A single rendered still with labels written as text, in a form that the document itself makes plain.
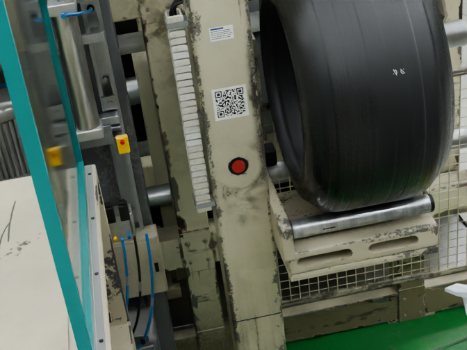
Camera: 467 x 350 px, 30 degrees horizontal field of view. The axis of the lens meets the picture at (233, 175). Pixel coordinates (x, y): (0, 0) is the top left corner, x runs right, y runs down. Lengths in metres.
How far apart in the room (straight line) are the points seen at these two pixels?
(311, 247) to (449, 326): 1.19
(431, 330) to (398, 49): 1.54
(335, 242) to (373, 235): 0.09
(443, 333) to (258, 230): 1.19
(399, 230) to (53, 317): 1.02
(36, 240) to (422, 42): 0.84
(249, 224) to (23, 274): 0.80
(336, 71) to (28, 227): 0.66
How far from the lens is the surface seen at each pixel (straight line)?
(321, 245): 2.02
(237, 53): 1.85
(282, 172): 2.23
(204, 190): 1.99
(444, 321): 3.15
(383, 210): 2.04
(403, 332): 3.10
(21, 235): 1.47
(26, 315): 1.29
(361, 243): 2.03
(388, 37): 1.75
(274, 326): 2.24
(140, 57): 2.72
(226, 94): 1.88
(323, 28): 1.74
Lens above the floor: 2.03
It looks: 30 degrees down
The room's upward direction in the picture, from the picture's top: 8 degrees counter-clockwise
